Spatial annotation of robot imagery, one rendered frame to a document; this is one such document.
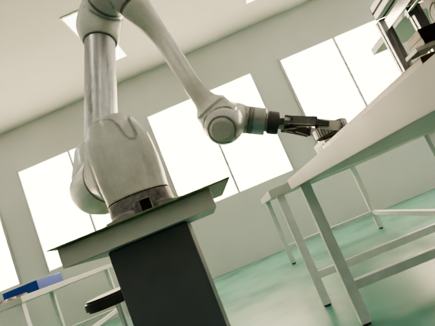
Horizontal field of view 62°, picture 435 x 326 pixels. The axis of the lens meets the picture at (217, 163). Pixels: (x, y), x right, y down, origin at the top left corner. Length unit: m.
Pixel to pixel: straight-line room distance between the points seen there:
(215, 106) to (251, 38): 5.00
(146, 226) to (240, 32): 5.43
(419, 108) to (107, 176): 0.64
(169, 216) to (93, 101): 0.55
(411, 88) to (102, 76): 0.93
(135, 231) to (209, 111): 0.42
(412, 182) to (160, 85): 3.96
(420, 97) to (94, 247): 0.60
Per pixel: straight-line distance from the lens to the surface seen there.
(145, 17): 1.23
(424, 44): 1.04
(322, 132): 1.19
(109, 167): 0.86
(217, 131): 0.98
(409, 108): 0.51
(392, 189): 5.74
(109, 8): 1.29
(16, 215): 6.47
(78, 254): 0.78
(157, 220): 0.74
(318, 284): 2.33
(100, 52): 1.27
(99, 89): 1.19
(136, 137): 0.88
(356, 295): 1.89
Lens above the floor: 0.67
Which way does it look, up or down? 9 degrees up
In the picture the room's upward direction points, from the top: 22 degrees counter-clockwise
